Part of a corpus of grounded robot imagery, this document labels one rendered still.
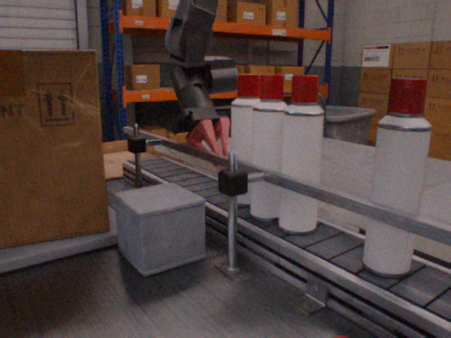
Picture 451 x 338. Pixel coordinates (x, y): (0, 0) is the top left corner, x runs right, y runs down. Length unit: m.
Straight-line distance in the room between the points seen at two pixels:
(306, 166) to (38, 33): 4.00
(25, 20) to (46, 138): 3.82
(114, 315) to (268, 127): 0.30
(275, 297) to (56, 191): 0.33
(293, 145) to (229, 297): 0.20
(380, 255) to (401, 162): 0.10
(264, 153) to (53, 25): 3.96
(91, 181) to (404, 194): 0.41
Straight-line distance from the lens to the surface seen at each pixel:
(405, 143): 0.39
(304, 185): 0.45
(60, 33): 4.36
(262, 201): 0.53
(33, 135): 0.56
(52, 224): 0.59
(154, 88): 3.92
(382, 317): 0.42
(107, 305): 0.47
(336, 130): 2.71
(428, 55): 3.91
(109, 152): 1.26
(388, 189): 0.40
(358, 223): 0.51
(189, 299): 0.46
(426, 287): 0.44
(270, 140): 0.51
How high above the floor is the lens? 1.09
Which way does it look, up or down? 15 degrees down
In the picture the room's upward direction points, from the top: straight up
